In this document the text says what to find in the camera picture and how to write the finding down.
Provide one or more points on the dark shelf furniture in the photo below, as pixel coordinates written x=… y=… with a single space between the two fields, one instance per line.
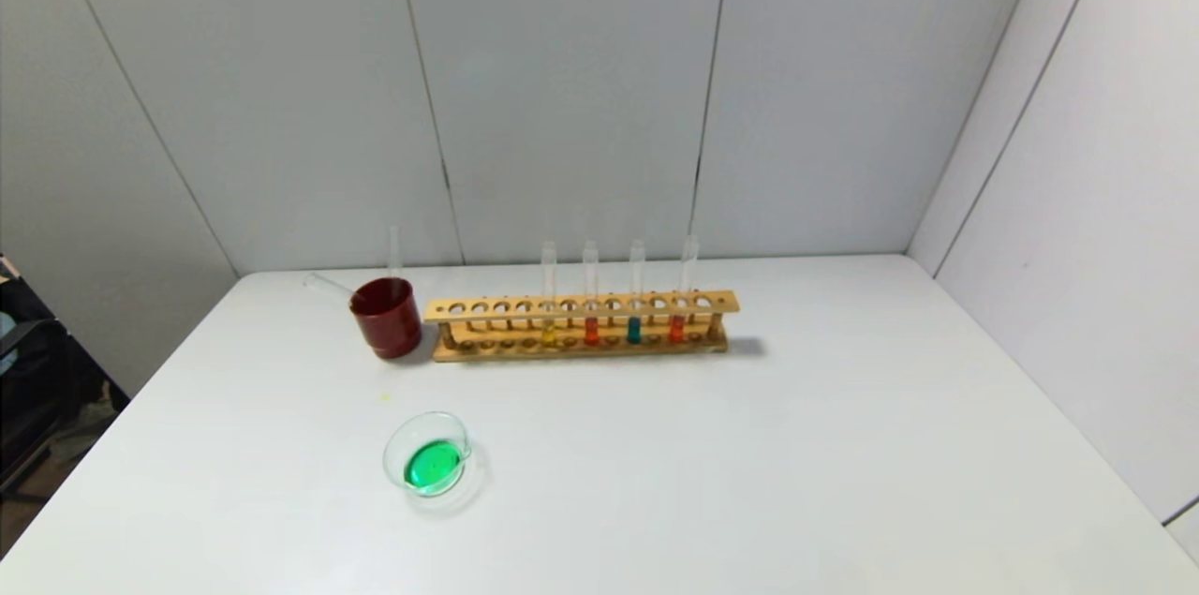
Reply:
x=37 y=389

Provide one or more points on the red pigment test tube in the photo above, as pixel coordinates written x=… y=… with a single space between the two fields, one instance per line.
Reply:
x=591 y=331
x=676 y=328

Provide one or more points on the yellow pigment test tube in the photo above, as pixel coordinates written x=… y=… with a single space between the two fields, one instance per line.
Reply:
x=548 y=331
x=394 y=253

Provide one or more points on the wooden test tube rack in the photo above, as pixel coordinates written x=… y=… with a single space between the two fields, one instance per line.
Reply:
x=599 y=352

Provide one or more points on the clear glass beaker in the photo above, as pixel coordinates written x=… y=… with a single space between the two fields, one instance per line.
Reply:
x=433 y=468

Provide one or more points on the red cylindrical cup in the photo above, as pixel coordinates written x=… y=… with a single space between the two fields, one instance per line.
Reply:
x=386 y=323

